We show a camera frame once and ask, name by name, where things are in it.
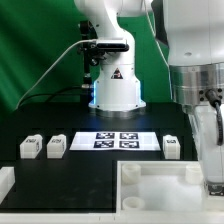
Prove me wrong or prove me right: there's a grey camera cable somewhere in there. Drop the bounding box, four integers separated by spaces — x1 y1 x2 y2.
15 38 98 110

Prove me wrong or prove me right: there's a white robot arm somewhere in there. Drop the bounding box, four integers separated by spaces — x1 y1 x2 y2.
74 0 224 196

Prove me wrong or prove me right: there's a black camera on stand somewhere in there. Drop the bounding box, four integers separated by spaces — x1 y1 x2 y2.
90 39 129 52

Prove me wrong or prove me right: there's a white square tabletop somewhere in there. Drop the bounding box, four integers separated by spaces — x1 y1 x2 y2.
116 161 224 212

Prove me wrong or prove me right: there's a white left obstacle block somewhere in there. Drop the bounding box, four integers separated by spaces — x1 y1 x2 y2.
0 167 15 204

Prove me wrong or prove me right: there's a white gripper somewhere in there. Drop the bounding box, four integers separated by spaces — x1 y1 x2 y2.
188 104 224 187

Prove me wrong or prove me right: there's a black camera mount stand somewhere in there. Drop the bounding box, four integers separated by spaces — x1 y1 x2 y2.
77 20 101 101

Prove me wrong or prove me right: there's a paper sheet with markers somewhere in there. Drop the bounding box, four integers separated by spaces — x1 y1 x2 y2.
70 131 160 151

